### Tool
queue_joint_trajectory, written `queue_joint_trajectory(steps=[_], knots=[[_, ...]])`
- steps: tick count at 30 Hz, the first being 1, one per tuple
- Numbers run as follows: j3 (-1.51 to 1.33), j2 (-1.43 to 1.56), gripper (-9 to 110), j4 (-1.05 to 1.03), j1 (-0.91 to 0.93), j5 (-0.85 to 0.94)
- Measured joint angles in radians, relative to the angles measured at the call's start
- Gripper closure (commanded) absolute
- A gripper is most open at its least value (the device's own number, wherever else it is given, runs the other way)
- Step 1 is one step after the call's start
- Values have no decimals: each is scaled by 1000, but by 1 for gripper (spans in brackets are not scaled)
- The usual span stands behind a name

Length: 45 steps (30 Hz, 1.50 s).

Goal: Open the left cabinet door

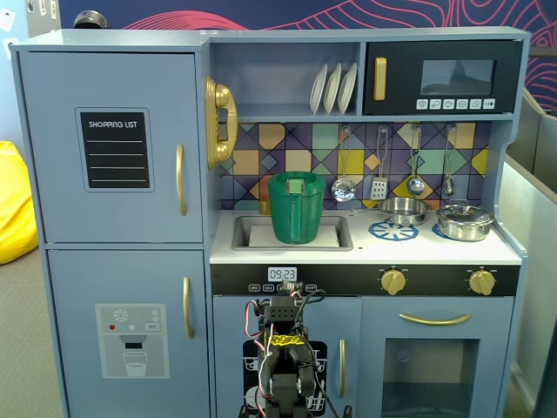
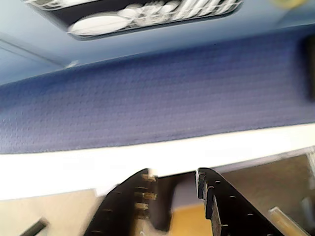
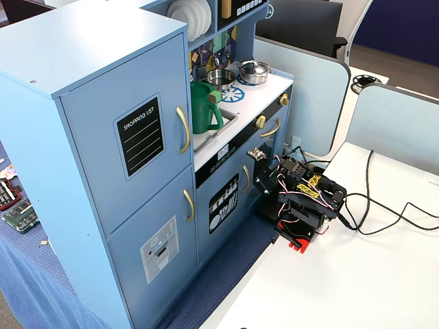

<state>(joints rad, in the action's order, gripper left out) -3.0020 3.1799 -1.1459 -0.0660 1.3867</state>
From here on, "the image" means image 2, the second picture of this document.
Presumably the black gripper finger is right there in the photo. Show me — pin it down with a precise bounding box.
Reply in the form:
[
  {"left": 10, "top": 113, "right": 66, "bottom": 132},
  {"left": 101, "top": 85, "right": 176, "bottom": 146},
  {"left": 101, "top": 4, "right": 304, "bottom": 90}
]
[
  {"left": 195, "top": 167, "right": 286, "bottom": 236},
  {"left": 83, "top": 168, "right": 158, "bottom": 236}
]

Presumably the blue textured cloth mat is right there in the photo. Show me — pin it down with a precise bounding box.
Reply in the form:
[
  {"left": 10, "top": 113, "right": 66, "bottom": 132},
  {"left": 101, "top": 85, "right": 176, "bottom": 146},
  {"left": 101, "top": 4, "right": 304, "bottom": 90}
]
[{"left": 0, "top": 30, "right": 315, "bottom": 156}]

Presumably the black box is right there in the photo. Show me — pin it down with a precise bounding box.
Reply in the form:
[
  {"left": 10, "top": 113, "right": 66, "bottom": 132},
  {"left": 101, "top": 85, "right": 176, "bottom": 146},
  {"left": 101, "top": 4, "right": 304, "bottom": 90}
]
[{"left": 299, "top": 34, "right": 315, "bottom": 105}]

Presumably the light blue toy kitchen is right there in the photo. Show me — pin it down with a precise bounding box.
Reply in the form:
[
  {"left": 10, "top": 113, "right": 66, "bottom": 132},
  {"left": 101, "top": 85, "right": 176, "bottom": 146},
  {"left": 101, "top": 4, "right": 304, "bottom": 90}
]
[{"left": 0, "top": 0, "right": 315, "bottom": 86}]

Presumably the black dishwasher plates sticker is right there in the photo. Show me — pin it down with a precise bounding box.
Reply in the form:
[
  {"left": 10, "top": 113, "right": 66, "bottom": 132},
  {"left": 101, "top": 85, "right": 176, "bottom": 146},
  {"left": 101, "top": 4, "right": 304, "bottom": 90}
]
[{"left": 24, "top": 0, "right": 244, "bottom": 41}]

